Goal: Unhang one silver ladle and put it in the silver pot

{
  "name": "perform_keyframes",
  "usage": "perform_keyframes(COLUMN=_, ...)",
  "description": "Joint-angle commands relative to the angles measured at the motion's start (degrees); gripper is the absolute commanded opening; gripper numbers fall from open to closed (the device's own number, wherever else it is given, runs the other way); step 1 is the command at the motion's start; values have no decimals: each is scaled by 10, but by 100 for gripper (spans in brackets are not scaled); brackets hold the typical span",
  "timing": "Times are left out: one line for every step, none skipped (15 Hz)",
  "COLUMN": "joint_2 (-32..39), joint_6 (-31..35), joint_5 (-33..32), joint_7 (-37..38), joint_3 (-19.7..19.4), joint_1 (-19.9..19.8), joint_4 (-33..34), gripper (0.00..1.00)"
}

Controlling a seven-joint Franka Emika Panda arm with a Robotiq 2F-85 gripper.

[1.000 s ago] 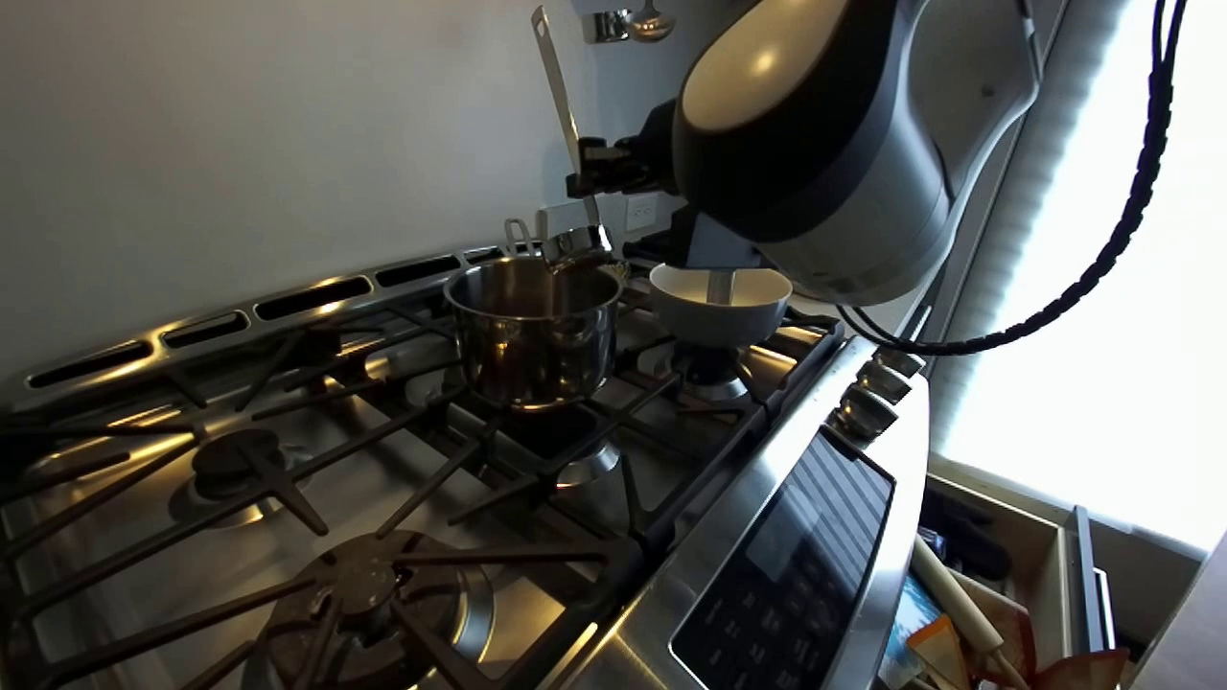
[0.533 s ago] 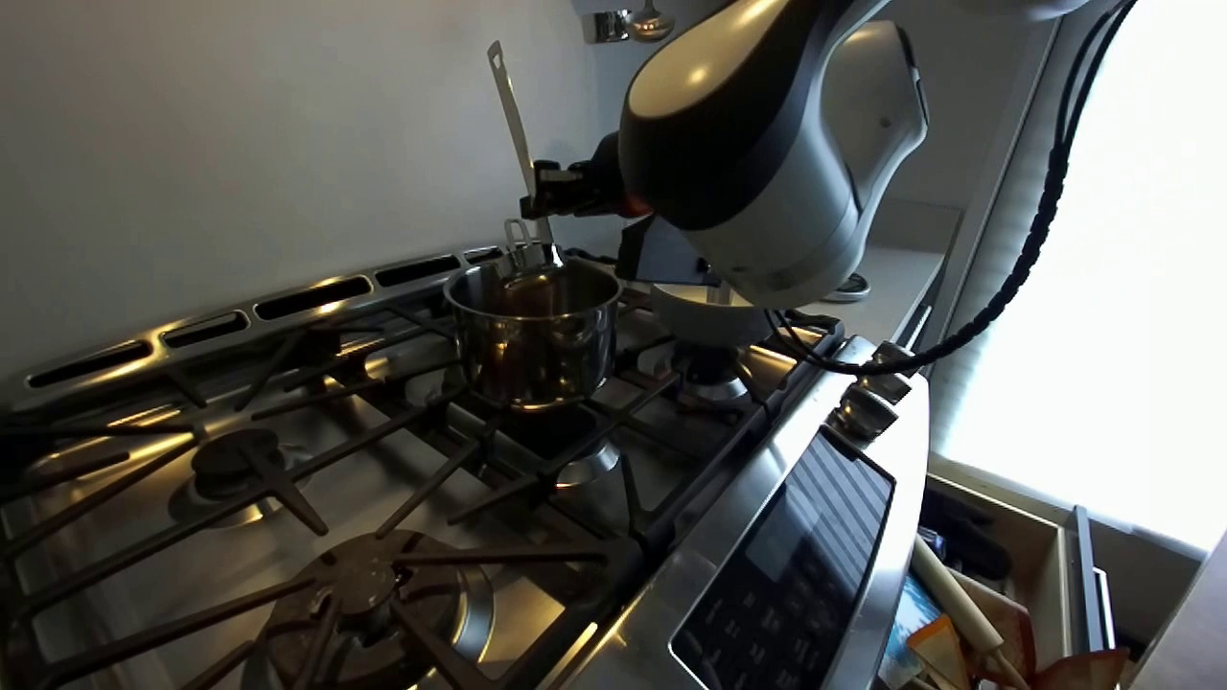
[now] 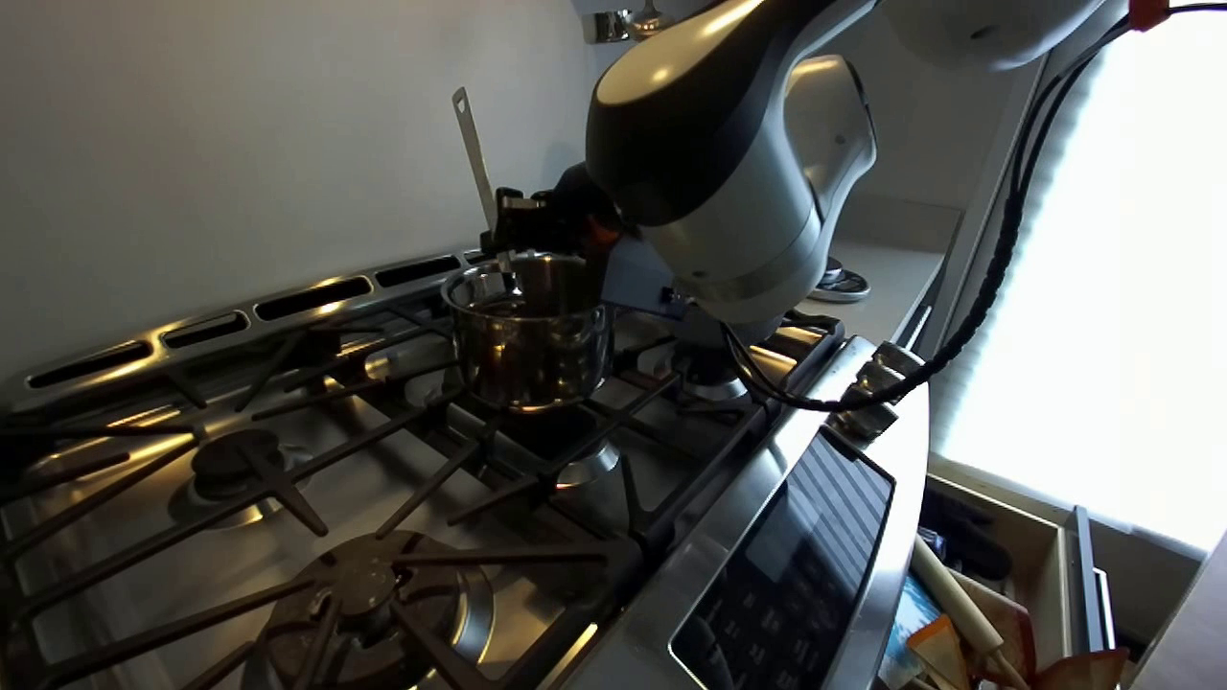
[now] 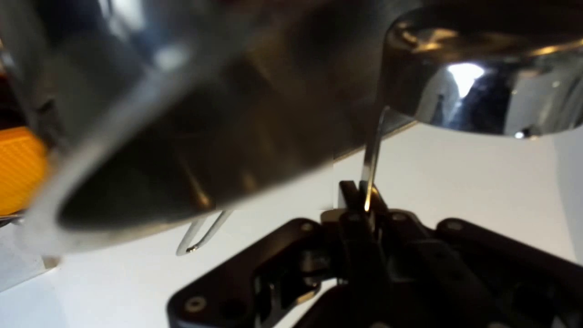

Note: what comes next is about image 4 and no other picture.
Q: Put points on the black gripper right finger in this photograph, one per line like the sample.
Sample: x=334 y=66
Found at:
x=474 y=274

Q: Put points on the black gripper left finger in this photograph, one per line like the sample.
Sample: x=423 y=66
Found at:
x=274 y=274

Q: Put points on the orange silicone trivet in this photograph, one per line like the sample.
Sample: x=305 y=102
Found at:
x=20 y=170

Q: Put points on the silver pot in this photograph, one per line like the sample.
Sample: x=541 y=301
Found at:
x=212 y=121

